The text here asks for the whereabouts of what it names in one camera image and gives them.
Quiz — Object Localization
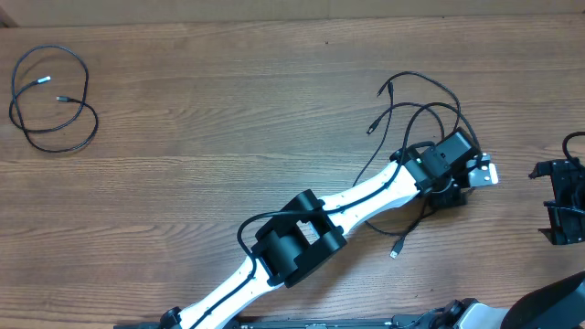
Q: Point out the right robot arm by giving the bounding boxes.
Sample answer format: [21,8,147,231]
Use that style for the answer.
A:
[430,157,584,328]

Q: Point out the separated black usb cable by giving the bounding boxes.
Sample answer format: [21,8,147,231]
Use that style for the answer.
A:
[8,44,100,154]

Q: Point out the black usb cables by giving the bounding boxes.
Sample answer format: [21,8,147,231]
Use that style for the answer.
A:
[351,70,463,260]

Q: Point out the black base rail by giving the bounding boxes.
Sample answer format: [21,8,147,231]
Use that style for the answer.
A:
[113,313,440,329]

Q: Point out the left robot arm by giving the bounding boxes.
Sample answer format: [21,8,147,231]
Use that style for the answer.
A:
[160,128,498,329]

